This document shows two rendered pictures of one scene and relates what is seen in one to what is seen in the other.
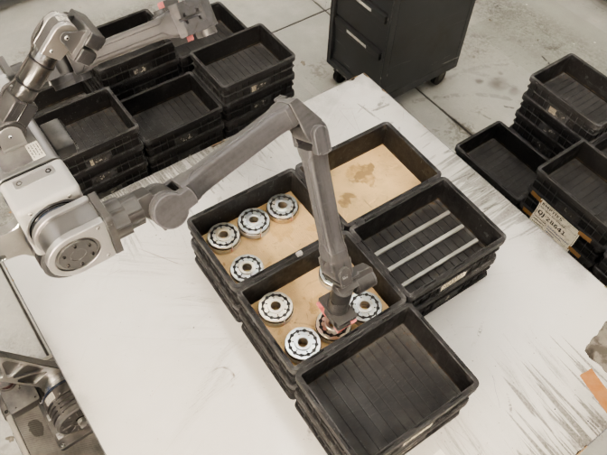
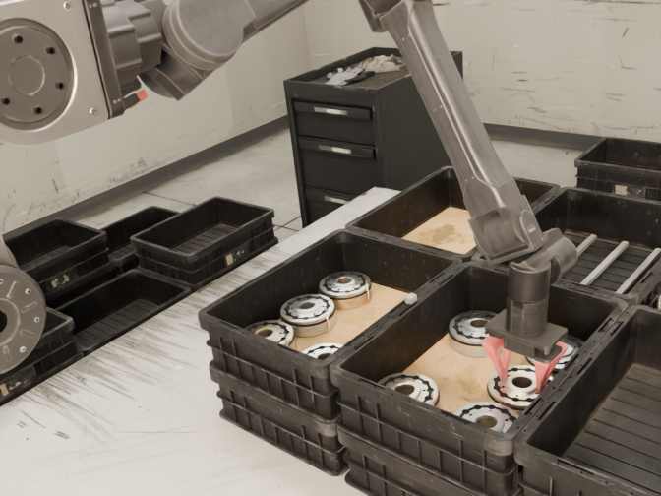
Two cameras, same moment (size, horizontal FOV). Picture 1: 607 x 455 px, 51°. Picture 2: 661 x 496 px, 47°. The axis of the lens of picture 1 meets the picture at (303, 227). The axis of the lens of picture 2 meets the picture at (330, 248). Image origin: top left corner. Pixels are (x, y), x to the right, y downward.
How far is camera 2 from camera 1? 0.99 m
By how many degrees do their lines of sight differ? 29
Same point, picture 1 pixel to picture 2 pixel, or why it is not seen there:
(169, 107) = (111, 322)
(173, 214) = (215, 28)
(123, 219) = (116, 19)
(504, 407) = not seen: outside the picture
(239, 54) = (197, 238)
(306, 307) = (456, 388)
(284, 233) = (364, 317)
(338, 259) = (509, 195)
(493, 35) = not seen: hidden behind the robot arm
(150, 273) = (144, 459)
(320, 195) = (444, 78)
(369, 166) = (447, 227)
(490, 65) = not seen: hidden behind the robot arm
